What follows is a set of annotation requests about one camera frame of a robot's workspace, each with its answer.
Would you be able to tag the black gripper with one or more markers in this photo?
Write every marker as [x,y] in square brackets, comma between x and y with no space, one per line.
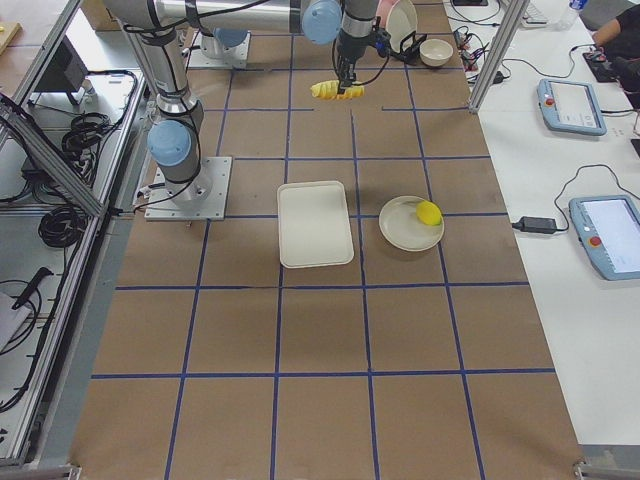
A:
[345,53]

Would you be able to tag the yellow bread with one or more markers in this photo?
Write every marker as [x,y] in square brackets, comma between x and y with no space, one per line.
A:
[331,90]

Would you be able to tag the cream plate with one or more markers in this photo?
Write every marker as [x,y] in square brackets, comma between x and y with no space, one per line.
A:
[401,24]

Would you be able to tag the pink plate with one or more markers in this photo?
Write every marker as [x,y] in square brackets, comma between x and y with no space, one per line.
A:
[384,10]

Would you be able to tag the black dish rack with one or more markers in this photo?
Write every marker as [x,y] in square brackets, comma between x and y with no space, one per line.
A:
[408,50]

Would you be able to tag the cream bowl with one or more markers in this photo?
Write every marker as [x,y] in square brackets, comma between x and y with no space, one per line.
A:
[435,52]

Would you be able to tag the white rectangular tray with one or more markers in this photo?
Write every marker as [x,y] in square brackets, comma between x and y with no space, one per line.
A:
[313,225]

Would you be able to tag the white oval dish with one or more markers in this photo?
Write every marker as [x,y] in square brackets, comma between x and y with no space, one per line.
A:
[402,229]

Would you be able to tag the yellow lemon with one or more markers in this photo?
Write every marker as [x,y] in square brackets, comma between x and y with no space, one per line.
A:
[429,213]

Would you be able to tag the far teach pendant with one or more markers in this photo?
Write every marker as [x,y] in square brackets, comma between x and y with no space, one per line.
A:
[570,107]

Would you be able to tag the teach pendant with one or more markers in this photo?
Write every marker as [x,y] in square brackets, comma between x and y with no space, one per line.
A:
[570,107]
[608,229]

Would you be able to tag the black power adapter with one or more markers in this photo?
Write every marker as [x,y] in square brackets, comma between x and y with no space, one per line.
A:
[537,225]

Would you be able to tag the near teach pendant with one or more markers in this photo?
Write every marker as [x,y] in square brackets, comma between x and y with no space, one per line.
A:
[608,229]

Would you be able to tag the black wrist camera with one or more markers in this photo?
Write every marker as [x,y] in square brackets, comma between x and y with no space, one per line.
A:
[381,41]

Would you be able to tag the aluminium frame post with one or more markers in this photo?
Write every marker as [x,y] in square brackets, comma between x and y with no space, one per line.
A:
[498,48]

